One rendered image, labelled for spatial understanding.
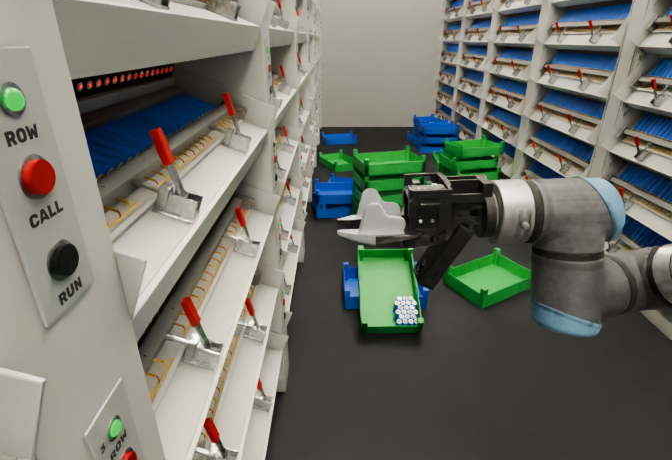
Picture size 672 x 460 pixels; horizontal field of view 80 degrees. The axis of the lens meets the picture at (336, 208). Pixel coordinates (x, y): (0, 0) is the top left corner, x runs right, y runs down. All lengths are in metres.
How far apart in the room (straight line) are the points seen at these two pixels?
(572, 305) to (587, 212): 0.13
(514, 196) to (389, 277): 0.98
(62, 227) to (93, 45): 0.12
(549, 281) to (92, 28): 0.58
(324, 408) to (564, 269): 0.77
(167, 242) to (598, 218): 0.52
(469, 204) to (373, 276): 0.96
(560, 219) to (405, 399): 0.77
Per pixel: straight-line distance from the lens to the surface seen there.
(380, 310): 1.44
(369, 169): 1.85
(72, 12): 0.28
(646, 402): 1.47
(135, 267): 0.29
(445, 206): 0.54
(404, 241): 0.54
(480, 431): 1.21
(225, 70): 0.85
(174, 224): 0.42
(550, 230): 0.60
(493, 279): 1.77
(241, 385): 0.78
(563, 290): 0.63
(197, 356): 0.53
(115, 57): 0.33
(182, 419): 0.49
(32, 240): 0.22
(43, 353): 0.24
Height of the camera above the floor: 0.91
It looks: 23 degrees down
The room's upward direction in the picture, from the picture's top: straight up
